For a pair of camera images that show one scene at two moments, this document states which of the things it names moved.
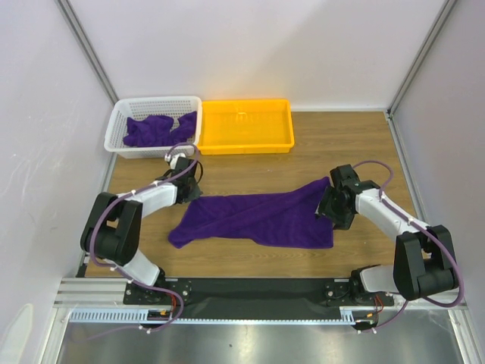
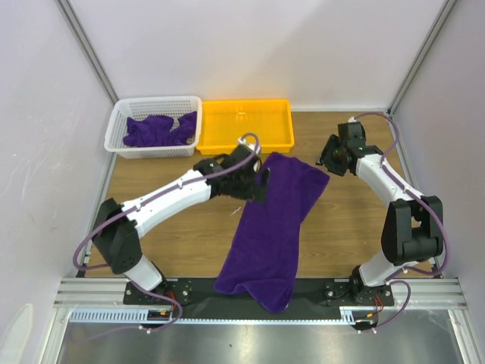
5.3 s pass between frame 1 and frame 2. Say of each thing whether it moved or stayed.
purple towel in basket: stayed
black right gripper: moved
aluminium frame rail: stayed
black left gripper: moved
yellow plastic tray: stayed
